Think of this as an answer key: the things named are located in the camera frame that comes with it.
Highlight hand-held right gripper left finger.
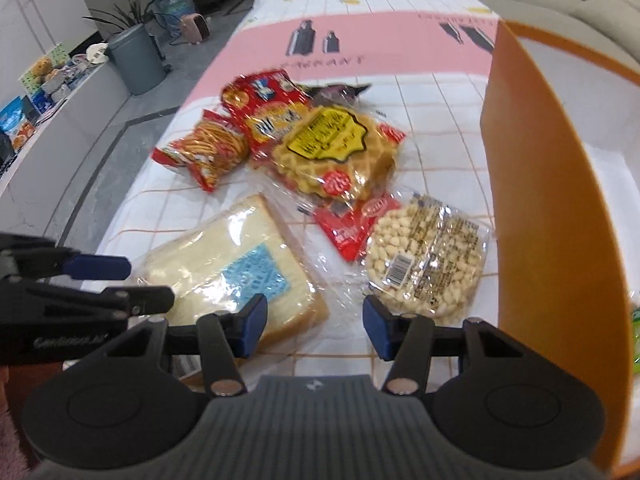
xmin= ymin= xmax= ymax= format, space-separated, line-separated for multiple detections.
xmin=115 ymin=294 xmax=269 ymax=398

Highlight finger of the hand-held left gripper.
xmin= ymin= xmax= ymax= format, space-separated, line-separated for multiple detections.
xmin=0 ymin=232 xmax=132 ymax=286
xmin=20 ymin=282 xmax=176 ymax=322

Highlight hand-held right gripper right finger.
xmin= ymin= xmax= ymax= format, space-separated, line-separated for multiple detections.
xmin=362 ymin=294 xmax=524 ymax=397

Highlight sliced white bread packet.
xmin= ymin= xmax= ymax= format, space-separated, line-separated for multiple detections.
xmin=131 ymin=192 xmax=351 ymax=356

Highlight clear packet of white puffs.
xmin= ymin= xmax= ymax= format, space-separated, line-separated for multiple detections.
xmin=360 ymin=187 xmax=494 ymax=327

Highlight small red snack packet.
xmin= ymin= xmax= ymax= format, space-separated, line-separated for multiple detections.
xmin=312 ymin=195 xmax=404 ymax=264

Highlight red stick snack packet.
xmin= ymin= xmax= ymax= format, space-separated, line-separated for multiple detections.
xmin=152 ymin=109 xmax=252 ymax=194

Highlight waffle packet yellow label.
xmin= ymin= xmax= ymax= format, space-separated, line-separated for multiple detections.
xmin=270 ymin=105 xmax=407 ymax=207

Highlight orange cardboard box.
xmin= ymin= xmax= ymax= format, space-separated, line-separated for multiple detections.
xmin=479 ymin=20 xmax=640 ymax=480

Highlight large red cracker packet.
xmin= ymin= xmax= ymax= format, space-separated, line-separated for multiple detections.
xmin=221 ymin=71 xmax=315 ymax=168

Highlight black snack packet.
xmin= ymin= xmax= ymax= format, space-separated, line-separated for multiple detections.
xmin=300 ymin=82 xmax=373 ymax=109

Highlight dark red rug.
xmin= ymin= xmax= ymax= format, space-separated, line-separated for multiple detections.
xmin=0 ymin=362 xmax=66 ymax=476

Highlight white low cabinet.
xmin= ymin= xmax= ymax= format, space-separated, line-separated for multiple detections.
xmin=0 ymin=60 xmax=132 ymax=203

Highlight blue snack bag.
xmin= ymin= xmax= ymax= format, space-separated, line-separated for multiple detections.
xmin=0 ymin=96 xmax=27 ymax=134

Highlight green printed box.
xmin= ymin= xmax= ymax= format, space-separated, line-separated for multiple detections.
xmin=20 ymin=42 xmax=69 ymax=96

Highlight grey trash bin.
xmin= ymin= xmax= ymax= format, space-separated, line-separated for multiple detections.
xmin=106 ymin=25 xmax=167 ymax=96

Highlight pink space heater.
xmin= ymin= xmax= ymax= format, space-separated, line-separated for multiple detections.
xmin=180 ymin=12 xmax=214 ymax=46

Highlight long-leaf potted plant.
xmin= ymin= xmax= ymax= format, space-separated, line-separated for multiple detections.
xmin=82 ymin=0 xmax=166 ymax=43

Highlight green packet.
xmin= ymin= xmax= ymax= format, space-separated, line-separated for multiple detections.
xmin=627 ymin=292 xmax=640 ymax=376

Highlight blue water jug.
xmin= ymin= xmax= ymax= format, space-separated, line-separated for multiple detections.
xmin=152 ymin=0 xmax=196 ymax=36

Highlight beige sofa cushion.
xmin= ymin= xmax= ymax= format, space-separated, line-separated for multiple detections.
xmin=570 ymin=0 xmax=640 ymax=61

